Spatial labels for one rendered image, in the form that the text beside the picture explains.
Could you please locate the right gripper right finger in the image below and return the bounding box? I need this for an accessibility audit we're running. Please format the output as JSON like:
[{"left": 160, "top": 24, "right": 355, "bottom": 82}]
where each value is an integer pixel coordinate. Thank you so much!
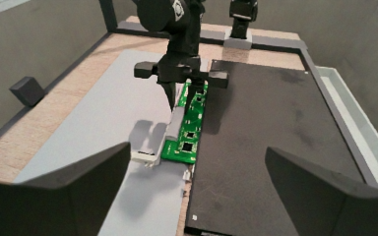
[{"left": 265, "top": 147, "right": 378, "bottom": 236}]

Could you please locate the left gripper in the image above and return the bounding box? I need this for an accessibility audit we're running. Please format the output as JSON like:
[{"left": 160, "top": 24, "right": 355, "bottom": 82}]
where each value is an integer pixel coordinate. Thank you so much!
[{"left": 134, "top": 35, "right": 229, "bottom": 115}]

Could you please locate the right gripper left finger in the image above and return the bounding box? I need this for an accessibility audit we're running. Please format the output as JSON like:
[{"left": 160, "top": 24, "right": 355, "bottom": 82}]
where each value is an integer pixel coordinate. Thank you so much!
[{"left": 0, "top": 142, "right": 132, "bottom": 236}]

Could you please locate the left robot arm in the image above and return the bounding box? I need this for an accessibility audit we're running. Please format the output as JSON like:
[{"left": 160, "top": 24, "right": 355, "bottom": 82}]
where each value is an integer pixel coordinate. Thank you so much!
[{"left": 138, "top": 0, "right": 258, "bottom": 84}]

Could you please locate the black flat enclosure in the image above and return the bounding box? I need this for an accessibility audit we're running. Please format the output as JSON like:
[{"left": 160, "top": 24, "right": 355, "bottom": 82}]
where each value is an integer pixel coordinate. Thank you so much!
[{"left": 184, "top": 59, "right": 364, "bottom": 236}]

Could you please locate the green circuit board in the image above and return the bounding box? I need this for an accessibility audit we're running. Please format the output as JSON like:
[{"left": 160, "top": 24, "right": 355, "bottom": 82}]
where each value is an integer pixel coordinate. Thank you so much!
[{"left": 130, "top": 83, "right": 208, "bottom": 169}]

